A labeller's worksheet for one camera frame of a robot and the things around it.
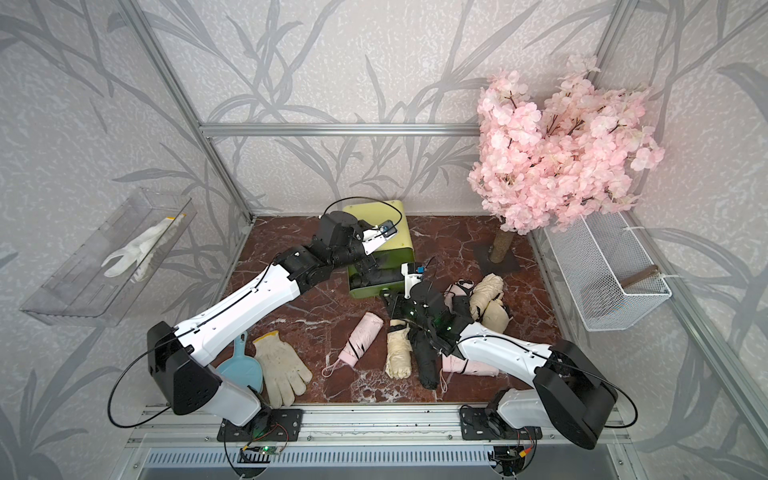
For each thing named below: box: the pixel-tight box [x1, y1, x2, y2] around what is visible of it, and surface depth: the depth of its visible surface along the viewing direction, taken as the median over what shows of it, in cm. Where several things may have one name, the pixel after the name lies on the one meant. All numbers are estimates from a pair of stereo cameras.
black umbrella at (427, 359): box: [411, 329, 440, 390], surface depth 82 cm
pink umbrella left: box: [322, 312, 384, 377], surface depth 86 cm
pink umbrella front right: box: [442, 353, 500, 377], surface depth 82 cm
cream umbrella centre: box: [385, 319, 413, 379], surface depth 84 cm
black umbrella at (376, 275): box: [350, 266, 404, 288], surface depth 81 cm
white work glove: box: [252, 330, 313, 409], surface depth 84 cm
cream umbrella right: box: [470, 273, 510, 334], surface depth 93 cm
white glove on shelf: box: [102, 214, 187, 282], surface depth 68 cm
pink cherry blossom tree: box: [467, 54, 665, 264], surface depth 65 cm
